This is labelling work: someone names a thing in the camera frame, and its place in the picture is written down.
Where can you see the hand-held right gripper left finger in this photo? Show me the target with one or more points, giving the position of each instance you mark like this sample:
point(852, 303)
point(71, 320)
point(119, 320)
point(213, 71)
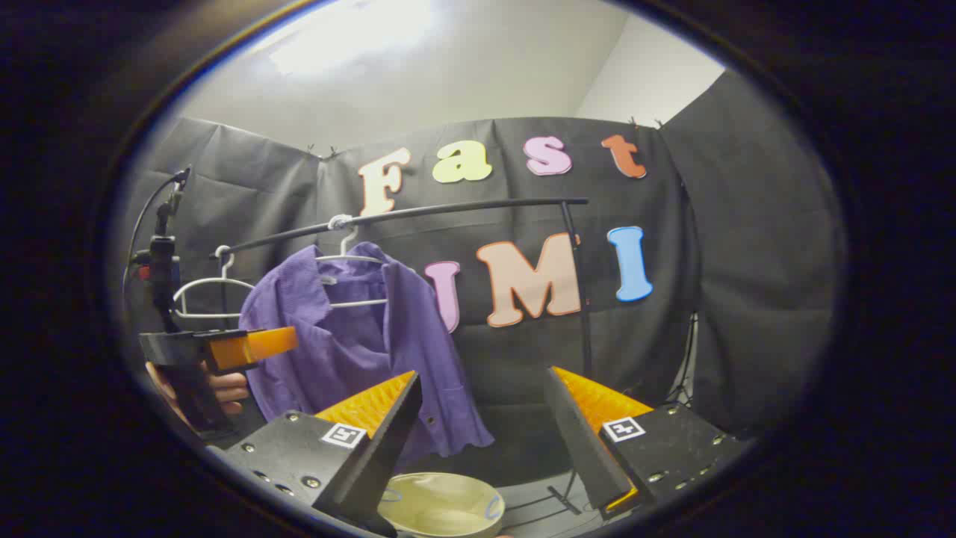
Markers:
point(381, 448)

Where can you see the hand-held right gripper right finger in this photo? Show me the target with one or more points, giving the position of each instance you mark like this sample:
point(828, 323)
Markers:
point(590, 456)

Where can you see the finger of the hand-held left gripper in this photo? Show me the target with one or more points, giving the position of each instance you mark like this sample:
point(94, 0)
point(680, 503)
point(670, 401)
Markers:
point(254, 345)

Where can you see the beige laundry hamper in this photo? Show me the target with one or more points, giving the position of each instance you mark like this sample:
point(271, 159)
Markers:
point(441, 504)

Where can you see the white plastic hanger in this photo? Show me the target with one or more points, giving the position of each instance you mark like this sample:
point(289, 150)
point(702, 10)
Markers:
point(358, 303)
point(202, 314)

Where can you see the black clothes rack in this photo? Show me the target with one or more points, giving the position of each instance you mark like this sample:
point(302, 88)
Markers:
point(463, 211)

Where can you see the black tripod legs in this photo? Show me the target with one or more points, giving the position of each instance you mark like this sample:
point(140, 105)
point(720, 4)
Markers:
point(680, 390)

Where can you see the black backdrop cloth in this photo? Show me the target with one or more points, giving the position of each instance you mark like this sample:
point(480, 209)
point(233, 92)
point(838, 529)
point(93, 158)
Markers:
point(747, 261)

